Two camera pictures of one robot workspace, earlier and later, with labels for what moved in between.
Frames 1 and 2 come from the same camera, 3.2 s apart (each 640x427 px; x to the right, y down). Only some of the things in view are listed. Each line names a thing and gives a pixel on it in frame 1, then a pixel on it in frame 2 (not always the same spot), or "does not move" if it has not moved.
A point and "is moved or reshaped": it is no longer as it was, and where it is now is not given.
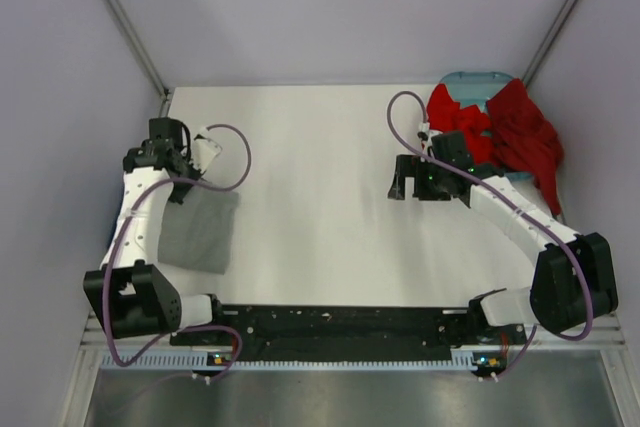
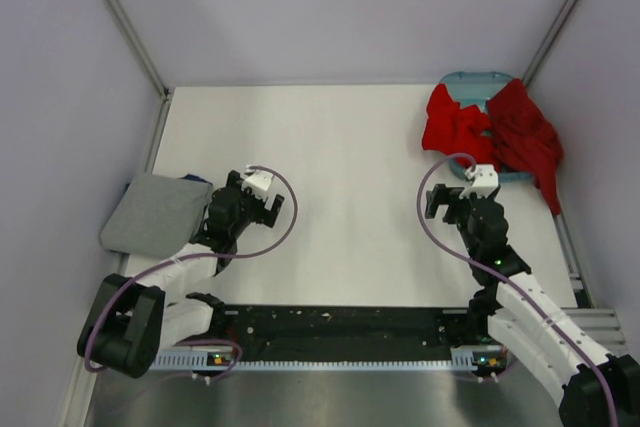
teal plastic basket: [474, 88] does not move
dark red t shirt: [522, 138] does not move
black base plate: [348, 334] does not move
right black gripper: [413, 166] to [443, 195]
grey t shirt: [196, 233] is moved or reshaped
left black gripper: [194, 172] to [264, 216]
